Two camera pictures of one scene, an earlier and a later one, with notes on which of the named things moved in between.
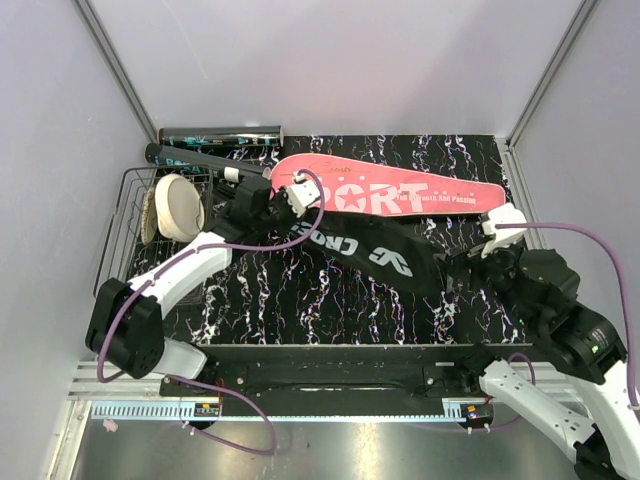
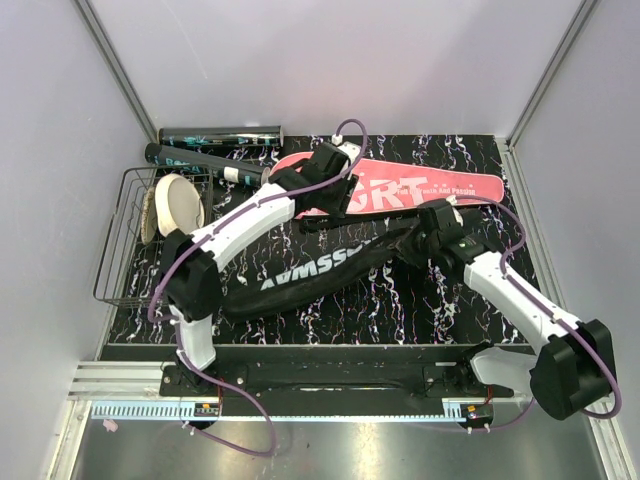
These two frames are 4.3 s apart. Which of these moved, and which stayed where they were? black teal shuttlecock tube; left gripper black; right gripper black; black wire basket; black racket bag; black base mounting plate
Moved: left gripper black; right gripper black; black racket bag
Stayed: black teal shuttlecock tube; black wire basket; black base mounting plate
